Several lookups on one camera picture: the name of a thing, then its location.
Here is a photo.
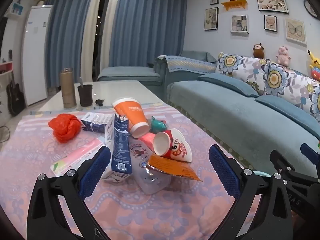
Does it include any blue sofa cushion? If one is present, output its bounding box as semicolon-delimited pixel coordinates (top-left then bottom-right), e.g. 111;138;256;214
254;95;320;133
199;74;260;98

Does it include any clear plastic bottle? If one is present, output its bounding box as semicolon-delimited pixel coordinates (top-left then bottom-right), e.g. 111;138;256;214
129;140;173;195

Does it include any orange foil wrapper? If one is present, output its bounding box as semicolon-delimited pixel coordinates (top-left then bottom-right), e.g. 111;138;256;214
146;153;203;182

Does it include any large flower picture frame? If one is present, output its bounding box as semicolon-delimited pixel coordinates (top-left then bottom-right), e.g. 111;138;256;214
255;0;289;14

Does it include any tall blue milk carton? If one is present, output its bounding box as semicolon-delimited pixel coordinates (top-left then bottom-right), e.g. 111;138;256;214
101;113;133;183

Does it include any butterfly picture frame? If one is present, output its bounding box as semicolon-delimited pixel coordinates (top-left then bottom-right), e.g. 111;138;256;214
285;17;307;45

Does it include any small blue milk carton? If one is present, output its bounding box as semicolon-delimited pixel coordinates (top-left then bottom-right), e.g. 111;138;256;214
80;112;115;133

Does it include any white sheer curtain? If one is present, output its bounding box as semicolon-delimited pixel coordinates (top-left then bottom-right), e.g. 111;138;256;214
81;0;123;83

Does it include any blue curtain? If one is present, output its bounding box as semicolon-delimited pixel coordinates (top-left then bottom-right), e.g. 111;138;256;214
45;0;99;88
109;0;188;68

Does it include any dark brown cup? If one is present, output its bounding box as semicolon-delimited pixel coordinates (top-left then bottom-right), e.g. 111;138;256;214
77;84;93;107

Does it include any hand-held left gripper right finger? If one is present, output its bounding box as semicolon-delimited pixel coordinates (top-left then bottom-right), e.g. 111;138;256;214
209;144;293;240

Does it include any yellow plush toy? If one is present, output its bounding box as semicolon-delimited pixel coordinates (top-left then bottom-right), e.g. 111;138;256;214
307;49;320;70

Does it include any red plastic bag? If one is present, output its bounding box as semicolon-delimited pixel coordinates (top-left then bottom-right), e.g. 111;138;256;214
48;114;82;143

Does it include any pink pig plush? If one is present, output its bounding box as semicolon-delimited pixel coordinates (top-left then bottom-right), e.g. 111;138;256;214
276;46;292;67

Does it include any pink plastic cup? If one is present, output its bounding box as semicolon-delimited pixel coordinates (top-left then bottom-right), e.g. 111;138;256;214
139;132;157;153

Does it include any teal sofa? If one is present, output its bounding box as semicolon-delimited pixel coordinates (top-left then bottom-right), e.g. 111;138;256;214
97;51;320;178

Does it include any floral cushion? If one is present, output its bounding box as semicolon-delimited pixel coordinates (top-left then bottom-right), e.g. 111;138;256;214
216;52;272;92
260;61;320;123

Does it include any crown picture frame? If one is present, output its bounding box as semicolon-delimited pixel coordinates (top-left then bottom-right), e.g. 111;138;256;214
264;14;278;33

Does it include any white picture frame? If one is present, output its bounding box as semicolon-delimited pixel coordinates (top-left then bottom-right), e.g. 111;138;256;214
230;15;249;34

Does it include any red panda paper cup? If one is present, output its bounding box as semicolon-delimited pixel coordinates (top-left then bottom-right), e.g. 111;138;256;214
153;128;193;163

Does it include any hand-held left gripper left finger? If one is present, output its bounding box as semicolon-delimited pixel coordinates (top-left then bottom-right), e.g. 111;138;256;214
26;145;112;240

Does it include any orange wall shelf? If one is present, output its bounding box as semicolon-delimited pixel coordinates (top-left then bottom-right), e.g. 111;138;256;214
221;0;248;11

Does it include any teal wrapper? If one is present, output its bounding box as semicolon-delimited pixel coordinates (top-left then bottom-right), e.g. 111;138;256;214
149;116;167;133

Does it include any gold thermos flask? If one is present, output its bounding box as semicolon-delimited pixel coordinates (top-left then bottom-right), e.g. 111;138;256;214
59;67;77;109

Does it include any pink patterned tablecloth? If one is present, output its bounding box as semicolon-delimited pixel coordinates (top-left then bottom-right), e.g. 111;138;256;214
0;104;275;240

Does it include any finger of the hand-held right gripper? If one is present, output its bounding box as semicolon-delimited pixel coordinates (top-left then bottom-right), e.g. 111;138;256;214
301;143;320;165
269;149;320;188

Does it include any orange paper cup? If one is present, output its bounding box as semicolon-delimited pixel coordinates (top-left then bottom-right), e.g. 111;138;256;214
112;97;150;138

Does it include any white refrigerator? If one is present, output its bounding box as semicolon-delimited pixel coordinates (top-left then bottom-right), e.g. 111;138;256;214
22;5;53;106

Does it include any tall dark picture frame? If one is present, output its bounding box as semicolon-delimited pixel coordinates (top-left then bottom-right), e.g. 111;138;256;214
204;7;219;31

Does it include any brown monkey plush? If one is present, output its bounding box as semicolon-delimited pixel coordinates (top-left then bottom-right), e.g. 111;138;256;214
252;43;265;59

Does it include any pink tube box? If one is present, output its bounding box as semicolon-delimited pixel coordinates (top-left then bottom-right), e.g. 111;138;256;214
50;138;105;178

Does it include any black guitar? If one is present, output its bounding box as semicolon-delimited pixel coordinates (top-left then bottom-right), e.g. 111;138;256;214
6;49;25;117

